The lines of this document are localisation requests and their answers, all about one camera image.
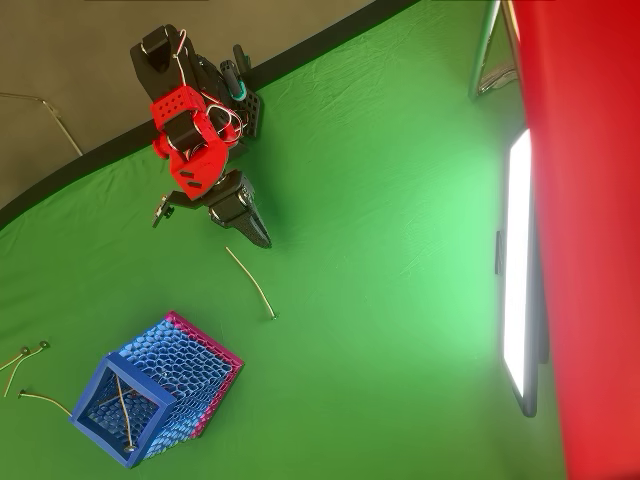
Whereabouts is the blue and pink mesh basket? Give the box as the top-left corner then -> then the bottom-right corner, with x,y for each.
68,309 -> 246,470

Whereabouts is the green cloth with black edge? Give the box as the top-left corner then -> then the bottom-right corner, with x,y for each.
0,0 -> 569,480

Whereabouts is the flat LED light panel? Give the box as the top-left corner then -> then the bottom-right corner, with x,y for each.
493,127 -> 551,420

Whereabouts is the chrome tubular stand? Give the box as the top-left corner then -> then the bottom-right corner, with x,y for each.
467,0 -> 524,101

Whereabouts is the blurred red object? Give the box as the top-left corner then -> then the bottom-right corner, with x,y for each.
509,0 -> 640,480

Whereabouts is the black table clamp teal ring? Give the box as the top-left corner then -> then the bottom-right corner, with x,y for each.
219,43 -> 264,142

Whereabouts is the grey floor cable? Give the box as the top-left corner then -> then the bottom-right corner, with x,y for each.
0,91 -> 84,158

